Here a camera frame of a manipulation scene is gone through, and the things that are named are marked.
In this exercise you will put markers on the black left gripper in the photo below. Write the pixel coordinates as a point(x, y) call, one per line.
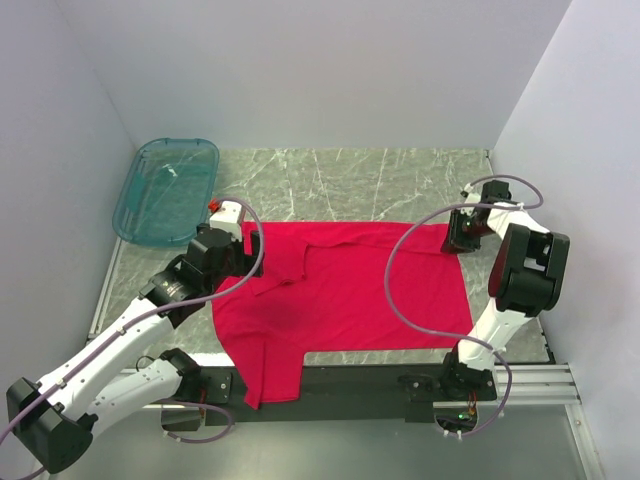
point(246, 261)

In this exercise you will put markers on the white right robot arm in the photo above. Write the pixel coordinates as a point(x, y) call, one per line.
point(525, 280)

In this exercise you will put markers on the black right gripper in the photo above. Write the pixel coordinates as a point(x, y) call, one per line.
point(454, 241)

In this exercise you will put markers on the red t-shirt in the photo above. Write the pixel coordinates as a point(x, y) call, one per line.
point(336, 286)

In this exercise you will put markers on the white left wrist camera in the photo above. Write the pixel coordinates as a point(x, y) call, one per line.
point(227, 216)

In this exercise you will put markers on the black base beam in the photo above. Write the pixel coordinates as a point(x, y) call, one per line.
point(344, 392)

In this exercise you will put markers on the teal transparent plastic bin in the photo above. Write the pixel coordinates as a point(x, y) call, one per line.
point(166, 192)

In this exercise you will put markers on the aluminium frame rail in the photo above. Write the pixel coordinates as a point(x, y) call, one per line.
point(100, 390)

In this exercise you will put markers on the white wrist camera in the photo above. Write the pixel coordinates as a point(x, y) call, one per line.
point(227, 216)
point(469, 195)

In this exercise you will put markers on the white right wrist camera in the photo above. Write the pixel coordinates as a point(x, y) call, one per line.
point(469, 195)

